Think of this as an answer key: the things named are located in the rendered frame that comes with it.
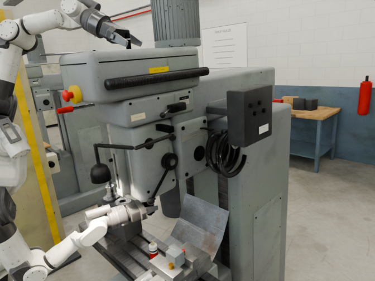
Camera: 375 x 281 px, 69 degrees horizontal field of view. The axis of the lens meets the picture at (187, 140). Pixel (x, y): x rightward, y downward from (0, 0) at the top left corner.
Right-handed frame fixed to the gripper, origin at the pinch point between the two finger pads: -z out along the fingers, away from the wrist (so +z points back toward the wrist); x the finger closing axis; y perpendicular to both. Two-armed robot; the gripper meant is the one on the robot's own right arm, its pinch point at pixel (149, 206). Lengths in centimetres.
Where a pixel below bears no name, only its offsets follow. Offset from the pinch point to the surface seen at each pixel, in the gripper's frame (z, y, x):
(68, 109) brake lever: 25, -47, 3
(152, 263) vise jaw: 5.7, 19.3, -12.1
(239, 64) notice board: -341, -38, 349
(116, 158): 11.9, -27.5, -4.9
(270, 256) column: -70, 55, -6
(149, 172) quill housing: 1.9, -20.8, -10.8
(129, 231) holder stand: 4.4, 25.1, 24.0
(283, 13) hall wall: -364, -120, 260
